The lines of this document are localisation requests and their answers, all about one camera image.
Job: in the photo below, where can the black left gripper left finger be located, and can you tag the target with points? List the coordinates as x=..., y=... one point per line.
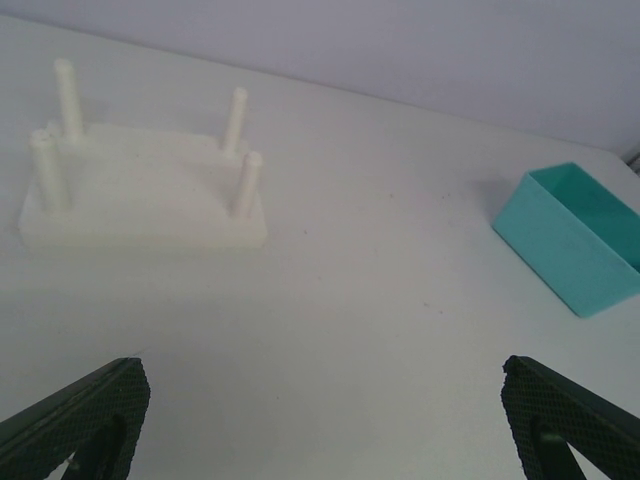
x=92, y=425

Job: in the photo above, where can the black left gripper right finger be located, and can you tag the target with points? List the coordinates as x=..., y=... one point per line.
x=550, y=416

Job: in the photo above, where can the teal plastic bin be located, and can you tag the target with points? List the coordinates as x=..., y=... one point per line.
x=578, y=237

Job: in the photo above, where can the white four-peg fixture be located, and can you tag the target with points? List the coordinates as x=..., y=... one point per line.
x=110, y=186

